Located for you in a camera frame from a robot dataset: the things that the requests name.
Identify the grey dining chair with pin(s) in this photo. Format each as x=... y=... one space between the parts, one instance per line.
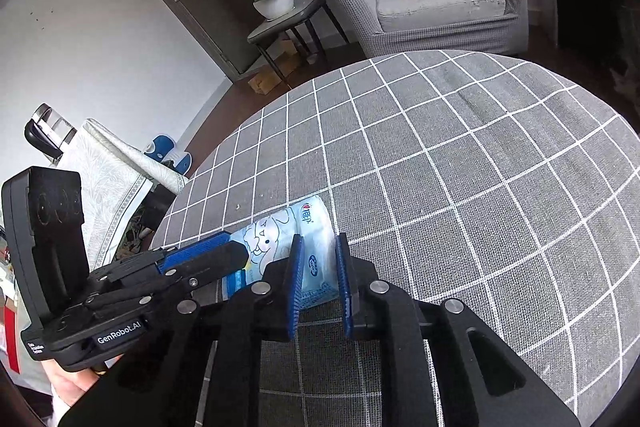
x=301 y=2

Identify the cardboard box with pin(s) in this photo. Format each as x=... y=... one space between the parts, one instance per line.
x=265 y=80

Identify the red white box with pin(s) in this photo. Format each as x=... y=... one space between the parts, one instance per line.
x=10 y=337

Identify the grey checked tablecloth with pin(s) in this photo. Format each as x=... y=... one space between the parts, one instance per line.
x=450 y=157

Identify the pale leaf pattern tablecloth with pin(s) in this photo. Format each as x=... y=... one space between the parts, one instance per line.
x=110 y=177

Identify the dark cabinet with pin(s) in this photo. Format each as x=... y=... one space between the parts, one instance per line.
x=580 y=17

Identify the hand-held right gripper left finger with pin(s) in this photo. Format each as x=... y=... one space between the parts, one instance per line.
x=296 y=287

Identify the person's left hand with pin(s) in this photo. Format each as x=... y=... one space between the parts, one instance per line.
x=70 y=382

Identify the blue white slipper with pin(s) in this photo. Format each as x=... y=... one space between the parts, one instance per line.
x=181 y=162
x=159 y=146

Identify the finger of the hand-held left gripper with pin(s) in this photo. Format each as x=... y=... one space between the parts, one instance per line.
x=192 y=252
x=216 y=259

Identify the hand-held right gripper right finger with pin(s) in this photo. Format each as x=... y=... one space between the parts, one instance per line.
x=344 y=287

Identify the blue white tissue wrapper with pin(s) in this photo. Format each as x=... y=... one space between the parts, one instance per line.
x=315 y=227

